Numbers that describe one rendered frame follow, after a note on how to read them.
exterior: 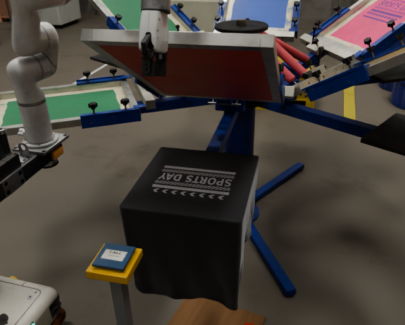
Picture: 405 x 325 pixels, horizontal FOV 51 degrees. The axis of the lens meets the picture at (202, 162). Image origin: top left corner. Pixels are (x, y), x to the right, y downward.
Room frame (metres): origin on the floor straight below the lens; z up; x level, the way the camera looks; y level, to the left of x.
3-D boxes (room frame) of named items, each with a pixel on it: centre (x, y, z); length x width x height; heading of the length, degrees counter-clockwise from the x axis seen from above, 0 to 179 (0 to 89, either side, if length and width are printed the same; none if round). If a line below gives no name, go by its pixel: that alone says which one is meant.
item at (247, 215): (1.39, -0.17, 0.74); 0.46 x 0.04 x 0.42; 166
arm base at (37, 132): (1.43, 0.61, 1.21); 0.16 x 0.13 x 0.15; 73
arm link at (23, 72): (1.44, 0.59, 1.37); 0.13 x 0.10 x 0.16; 151
